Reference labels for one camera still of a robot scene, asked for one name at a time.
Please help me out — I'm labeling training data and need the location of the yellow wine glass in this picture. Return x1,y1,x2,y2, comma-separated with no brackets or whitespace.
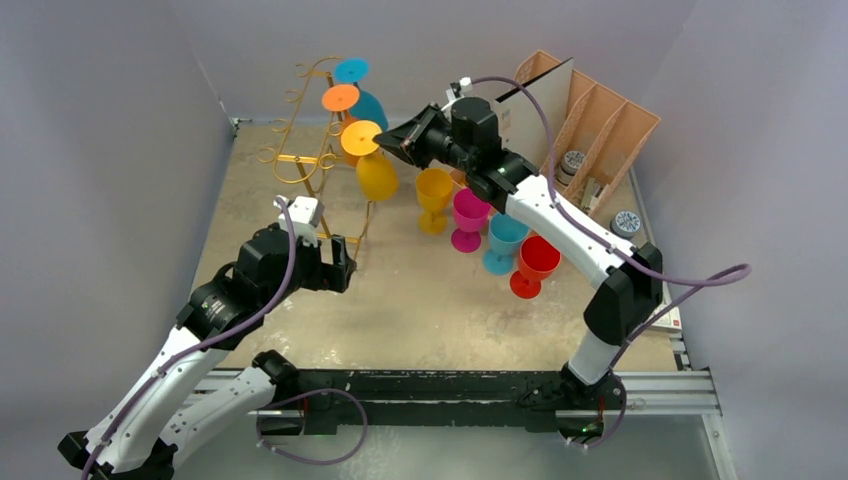
415,168,453,235
340,120,399,202

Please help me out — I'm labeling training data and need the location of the orange wine glass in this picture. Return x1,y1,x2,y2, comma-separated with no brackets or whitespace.
321,84,360,138

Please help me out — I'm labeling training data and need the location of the pink wine glass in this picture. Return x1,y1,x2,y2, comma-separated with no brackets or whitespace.
451,188,491,254

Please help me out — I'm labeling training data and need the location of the blue wine glass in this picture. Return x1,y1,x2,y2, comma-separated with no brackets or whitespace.
483,213,529,276
333,58,389,131

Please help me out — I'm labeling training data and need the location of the red wine glass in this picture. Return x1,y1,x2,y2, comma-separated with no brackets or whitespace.
509,235,562,299

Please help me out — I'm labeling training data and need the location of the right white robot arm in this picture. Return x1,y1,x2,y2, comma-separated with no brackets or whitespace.
373,97,663,407

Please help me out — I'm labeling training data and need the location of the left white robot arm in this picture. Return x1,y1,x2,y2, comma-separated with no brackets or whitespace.
58,196,356,479

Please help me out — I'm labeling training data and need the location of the white binder folder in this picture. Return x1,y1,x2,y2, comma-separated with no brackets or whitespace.
493,51,574,168

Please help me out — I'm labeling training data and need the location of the patterned tin in organizer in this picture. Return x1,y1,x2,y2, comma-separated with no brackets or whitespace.
556,150,586,186

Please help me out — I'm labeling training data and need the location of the stapler in organizer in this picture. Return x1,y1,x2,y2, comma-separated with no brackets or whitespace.
580,177,605,214

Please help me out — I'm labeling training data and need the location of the peach plastic file organizer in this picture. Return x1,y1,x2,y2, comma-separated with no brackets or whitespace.
538,66,660,223

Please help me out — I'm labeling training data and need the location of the grey tape roll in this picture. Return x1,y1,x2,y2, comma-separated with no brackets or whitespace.
609,210,643,239

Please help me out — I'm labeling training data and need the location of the small white red box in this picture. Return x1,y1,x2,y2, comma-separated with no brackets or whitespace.
651,307,682,332

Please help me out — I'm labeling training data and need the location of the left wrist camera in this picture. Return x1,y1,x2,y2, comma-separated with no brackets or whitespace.
273,195,324,247

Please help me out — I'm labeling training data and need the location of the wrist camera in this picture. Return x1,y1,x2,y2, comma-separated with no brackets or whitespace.
273,195,324,247
441,77,473,113

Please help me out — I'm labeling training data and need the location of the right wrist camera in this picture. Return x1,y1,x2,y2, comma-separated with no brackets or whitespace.
441,77,473,113

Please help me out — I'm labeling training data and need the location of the gold wire glass rack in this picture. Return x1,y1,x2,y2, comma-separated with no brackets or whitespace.
256,56,379,270

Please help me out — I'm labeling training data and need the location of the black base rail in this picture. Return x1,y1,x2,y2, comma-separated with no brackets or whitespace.
269,369,627,440

